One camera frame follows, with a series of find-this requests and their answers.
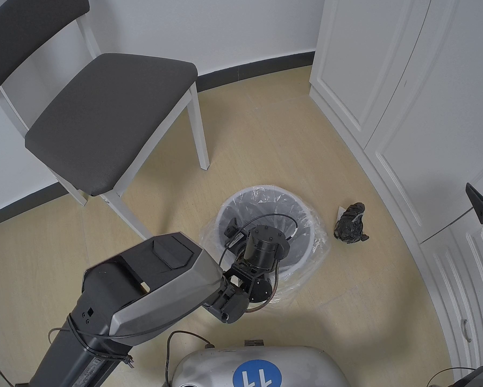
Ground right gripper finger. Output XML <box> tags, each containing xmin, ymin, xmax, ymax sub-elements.
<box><xmin>466</xmin><ymin>182</ymin><xmax>483</xmax><ymax>225</ymax></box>

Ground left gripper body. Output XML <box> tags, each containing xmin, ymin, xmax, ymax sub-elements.
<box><xmin>224</xmin><ymin>217</ymin><xmax>249</xmax><ymax>253</ymax></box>

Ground clear plastic bag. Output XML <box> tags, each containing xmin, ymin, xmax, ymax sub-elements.
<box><xmin>199</xmin><ymin>184</ymin><xmax>332</xmax><ymax>307</ymax></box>

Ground black plastic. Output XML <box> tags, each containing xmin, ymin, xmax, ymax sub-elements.
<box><xmin>333</xmin><ymin>202</ymin><xmax>370</xmax><ymax>244</ymax></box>

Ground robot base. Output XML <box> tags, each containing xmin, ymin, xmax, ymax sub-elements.
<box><xmin>172</xmin><ymin>339</ymin><xmax>352</xmax><ymax>387</ymax></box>

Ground white trash bin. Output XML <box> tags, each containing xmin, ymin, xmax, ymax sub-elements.
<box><xmin>216</xmin><ymin>185</ymin><xmax>315</xmax><ymax>275</ymax></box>

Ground white wardrobe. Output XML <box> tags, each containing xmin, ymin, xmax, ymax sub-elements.
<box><xmin>309</xmin><ymin>0</ymin><xmax>483</xmax><ymax>387</ymax></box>

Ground white chair grey cushions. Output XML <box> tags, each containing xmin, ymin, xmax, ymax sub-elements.
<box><xmin>0</xmin><ymin>0</ymin><xmax>211</xmax><ymax>241</ymax></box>

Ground black cable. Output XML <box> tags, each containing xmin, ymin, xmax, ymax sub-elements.
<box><xmin>165</xmin><ymin>331</ymin><xmax>215</xmax><ymax>385</ymax></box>
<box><xmin>426</xmin><ymin>367</ymin><xmax>478</xmax><ymax>387</ymax></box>
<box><xmin>219</xmin><ymin>214</ymin><xmax>299</xmax><ymax>265</ymax></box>

